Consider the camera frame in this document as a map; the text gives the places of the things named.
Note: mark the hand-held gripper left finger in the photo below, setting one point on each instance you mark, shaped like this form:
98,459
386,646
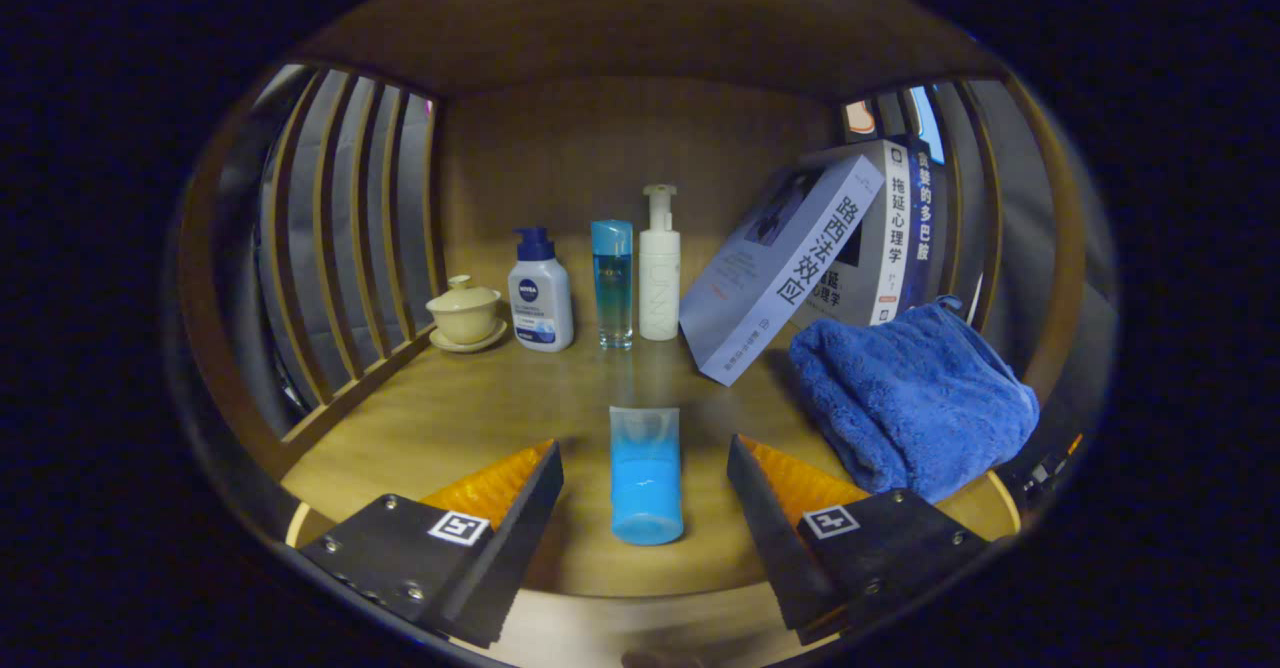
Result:
515,538

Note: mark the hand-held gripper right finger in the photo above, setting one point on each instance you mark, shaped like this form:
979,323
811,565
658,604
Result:
770,538

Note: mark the blue white cream tube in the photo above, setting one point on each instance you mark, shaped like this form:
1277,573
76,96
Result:
645,488

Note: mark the wooden drawer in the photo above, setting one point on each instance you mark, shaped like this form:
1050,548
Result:
640,628

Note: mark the wooden countertop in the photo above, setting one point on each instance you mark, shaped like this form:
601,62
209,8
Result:
500,418

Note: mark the wooden cabinet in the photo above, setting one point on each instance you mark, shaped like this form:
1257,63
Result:
640,148

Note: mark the blue folded towel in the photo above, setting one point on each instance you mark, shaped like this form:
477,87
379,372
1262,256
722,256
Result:
910,398

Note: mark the cream lidded teacup with saucer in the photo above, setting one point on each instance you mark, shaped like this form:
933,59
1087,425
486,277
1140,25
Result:
465,313

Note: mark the white lotion bottle blue cap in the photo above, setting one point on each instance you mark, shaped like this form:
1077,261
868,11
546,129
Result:
540,298

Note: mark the pale lilac book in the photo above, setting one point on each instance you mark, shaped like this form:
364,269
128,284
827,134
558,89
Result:
780,268

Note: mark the teal clear bottle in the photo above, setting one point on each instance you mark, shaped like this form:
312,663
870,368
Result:
612,283

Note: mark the black orange device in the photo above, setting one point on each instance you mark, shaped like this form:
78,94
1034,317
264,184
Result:
1045,468

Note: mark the white pump bottle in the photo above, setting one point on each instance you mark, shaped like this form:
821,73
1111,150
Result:
660,273

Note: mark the white spine book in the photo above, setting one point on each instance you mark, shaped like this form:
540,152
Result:
895,248

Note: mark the dark blue book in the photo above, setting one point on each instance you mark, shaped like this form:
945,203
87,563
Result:
922,218

